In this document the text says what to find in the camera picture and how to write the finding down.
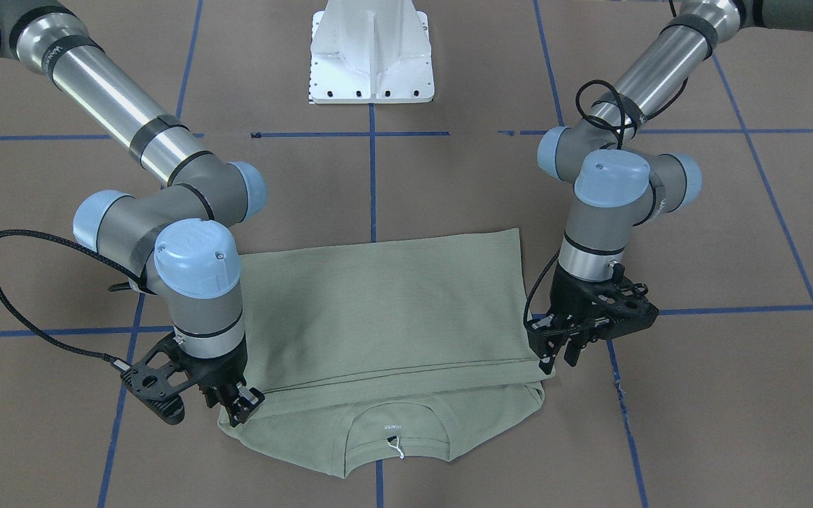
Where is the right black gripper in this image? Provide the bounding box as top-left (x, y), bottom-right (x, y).
top-left (121, 334), bottom-right (265, 428)

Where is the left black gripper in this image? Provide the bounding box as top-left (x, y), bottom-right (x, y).
top-left (526, 267), bottom-right (659, 376)

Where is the olive green long-sleeve shirt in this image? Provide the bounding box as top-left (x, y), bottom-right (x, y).
top-left (217, 229), bottom-right (546, 477)

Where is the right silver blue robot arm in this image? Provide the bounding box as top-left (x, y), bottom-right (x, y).
top-left (0, 1), bottom-right (267, 427)

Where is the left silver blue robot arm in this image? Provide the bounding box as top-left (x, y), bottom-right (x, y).
top-left (525, 1), bottom-right (813, 374)

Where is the black braided camera cable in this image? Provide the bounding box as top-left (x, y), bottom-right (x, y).
top-left (0, 229), bottom-right (146, 368)

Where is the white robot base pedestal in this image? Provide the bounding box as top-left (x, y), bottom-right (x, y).
top-left (308, 1), bottom-right (435, 105)

